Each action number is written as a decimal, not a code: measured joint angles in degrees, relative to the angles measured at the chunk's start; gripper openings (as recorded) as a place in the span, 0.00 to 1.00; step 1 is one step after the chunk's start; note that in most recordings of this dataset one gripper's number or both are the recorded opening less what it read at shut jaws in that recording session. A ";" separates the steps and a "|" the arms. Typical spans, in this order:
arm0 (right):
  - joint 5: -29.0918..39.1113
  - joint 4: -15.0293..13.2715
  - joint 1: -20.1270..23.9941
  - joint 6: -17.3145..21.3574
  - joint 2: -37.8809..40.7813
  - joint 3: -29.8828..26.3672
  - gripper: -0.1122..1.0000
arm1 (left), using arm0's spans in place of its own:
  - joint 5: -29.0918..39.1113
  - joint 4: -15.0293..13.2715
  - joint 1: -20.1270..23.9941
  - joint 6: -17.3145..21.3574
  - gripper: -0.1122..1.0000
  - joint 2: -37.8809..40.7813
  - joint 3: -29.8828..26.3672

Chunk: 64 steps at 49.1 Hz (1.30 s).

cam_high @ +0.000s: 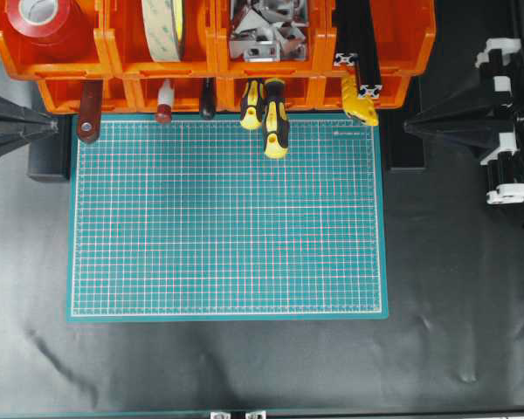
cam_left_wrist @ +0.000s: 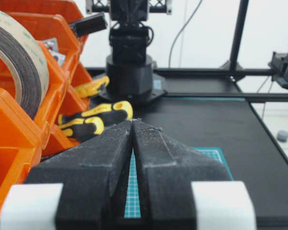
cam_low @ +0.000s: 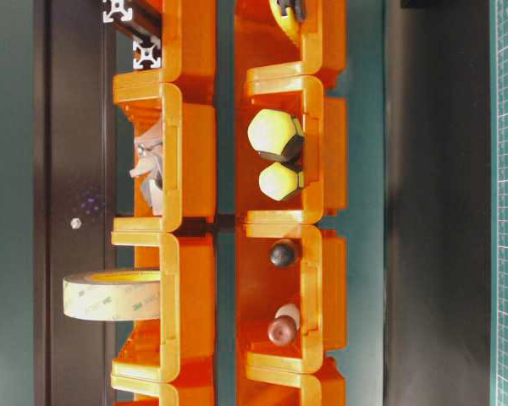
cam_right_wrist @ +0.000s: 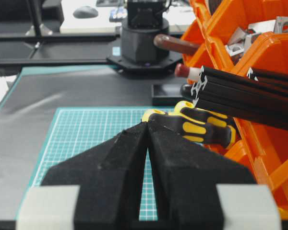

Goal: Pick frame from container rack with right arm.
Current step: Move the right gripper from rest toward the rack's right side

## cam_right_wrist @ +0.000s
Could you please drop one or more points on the grey computer mouse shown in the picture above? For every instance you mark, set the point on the grey computer mouse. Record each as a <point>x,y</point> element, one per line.
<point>85,12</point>

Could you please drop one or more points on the orange container rack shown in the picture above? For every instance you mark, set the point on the orange container rack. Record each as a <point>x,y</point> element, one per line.
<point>262,148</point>

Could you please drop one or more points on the silver corner brackets pile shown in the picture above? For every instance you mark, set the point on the silver corner brackets pile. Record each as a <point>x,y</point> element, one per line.
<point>241,40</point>

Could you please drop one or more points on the black rectangular tray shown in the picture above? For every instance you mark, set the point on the black rectangular tray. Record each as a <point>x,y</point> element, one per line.
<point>166,94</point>

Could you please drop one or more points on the black aluminium extrusion frame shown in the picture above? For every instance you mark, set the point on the black aluminium extrusion frame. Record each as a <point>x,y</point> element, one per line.
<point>240,97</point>

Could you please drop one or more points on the yellow black screwdriver long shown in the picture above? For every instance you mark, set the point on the yellow black screwdriver long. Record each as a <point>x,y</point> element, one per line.
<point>191,129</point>

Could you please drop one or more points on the black tripod stand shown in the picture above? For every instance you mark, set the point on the black tripod stand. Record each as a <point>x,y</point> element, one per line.
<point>37,28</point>

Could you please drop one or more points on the brown wooden handle tool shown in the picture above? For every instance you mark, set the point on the brown wooden handle tool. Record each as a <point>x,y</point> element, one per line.
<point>170,43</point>

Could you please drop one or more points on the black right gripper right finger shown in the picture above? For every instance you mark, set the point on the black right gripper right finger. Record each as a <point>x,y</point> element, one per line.
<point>185,176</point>

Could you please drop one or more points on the green cutting mat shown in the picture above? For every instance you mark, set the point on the green cutting mat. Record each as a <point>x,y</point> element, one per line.
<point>76,129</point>

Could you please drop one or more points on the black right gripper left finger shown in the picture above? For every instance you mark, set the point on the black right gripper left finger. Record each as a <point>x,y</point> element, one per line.
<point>110,176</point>

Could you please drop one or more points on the dark handled tool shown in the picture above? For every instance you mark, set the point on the dark handled tool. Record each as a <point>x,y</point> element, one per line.
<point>185,91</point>

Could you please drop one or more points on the yellow black screwdriver short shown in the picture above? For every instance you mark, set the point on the yellow black screwdriver short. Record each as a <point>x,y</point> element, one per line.
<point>189,110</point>

